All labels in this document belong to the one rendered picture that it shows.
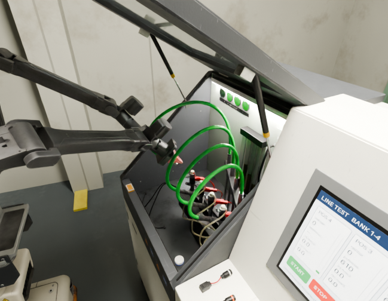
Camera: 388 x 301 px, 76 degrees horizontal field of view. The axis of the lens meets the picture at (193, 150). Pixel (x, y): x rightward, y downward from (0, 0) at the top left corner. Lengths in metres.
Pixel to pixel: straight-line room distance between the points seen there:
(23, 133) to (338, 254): 0.74
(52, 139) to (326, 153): 0.63
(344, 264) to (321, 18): 3.00
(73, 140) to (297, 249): 0.64
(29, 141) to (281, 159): 0.61
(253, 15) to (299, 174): 2.35
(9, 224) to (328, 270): 1.09
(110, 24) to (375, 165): 2.24
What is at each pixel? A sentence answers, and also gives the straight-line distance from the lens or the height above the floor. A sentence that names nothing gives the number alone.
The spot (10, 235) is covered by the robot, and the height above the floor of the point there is 1.04.
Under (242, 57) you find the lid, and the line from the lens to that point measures 0.52.
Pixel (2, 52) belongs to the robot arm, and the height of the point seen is 1.62.
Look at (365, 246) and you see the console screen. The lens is 0.66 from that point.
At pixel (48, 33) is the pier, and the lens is 2.26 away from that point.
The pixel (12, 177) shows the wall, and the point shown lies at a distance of 3.15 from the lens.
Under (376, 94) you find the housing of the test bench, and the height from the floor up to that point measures 1.50.
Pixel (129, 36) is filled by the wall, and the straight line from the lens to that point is 2.50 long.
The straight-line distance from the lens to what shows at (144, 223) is 1.14.
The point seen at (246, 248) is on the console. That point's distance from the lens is 0.90.
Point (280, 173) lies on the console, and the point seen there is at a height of 1.38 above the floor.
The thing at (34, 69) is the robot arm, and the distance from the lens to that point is 1.06.
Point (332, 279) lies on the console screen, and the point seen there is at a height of 1.24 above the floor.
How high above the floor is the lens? 1.81
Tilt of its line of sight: 33 degrees down
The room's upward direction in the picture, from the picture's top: 1 degrees clockwise
